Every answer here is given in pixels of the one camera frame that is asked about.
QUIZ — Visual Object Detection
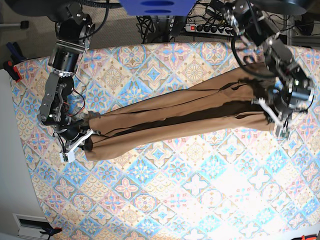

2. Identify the patterned tablecloth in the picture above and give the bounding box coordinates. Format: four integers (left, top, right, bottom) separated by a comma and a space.
10, 42, 320, 240

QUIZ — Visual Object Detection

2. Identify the blue handled clamp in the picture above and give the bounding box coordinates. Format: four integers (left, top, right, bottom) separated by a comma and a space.
6, 42, 27, 64

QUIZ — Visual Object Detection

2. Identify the white floor vent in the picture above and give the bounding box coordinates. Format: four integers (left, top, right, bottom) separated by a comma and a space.
13, 213, 50, 240

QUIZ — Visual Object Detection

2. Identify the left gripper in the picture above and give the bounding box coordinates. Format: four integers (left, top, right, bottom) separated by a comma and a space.
264, 82, 314, 121

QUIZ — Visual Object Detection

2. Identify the blue mount plate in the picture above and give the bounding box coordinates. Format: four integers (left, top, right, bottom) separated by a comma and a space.
119, 0, 196, 16

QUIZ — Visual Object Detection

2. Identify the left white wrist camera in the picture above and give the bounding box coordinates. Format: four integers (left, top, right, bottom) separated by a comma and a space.
251, 97, 308, 139

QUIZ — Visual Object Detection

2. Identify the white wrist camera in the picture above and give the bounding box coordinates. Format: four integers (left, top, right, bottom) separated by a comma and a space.
59, 129, 101, 163
251, 97, 308, 139

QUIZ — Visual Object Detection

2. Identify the orange black clamp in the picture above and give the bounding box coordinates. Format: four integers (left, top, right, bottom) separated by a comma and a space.
39, 227, 63, 237

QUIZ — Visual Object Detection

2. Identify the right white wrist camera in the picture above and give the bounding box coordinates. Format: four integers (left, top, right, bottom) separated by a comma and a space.
59, 129, 101, 163

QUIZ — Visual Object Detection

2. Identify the red black clamp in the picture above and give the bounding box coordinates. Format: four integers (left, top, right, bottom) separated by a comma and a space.
7, 61, 22, 82

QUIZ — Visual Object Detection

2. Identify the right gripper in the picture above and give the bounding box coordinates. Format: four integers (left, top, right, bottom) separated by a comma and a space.
52, 120, 93, 152

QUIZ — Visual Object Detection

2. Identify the brown t-shirt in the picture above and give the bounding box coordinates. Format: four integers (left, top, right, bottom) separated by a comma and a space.
85, 68, 276, 161

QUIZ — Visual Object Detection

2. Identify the white power strip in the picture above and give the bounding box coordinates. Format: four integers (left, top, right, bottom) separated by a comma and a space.
184, 23, 232, 37

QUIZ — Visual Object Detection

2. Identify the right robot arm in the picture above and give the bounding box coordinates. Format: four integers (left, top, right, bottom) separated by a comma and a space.
6, 0, 122, 153

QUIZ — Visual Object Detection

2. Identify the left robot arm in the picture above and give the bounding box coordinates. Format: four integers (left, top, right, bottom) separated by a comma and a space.
220, 0, 314, 126

